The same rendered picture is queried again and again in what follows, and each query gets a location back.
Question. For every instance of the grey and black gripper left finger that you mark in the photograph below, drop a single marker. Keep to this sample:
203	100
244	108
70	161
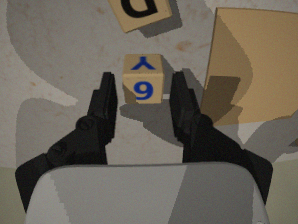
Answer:
81	146

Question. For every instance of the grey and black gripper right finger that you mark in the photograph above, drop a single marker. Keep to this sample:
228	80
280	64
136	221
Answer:
201	139

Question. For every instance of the tan flat mat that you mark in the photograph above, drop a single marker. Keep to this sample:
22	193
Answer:
252	72

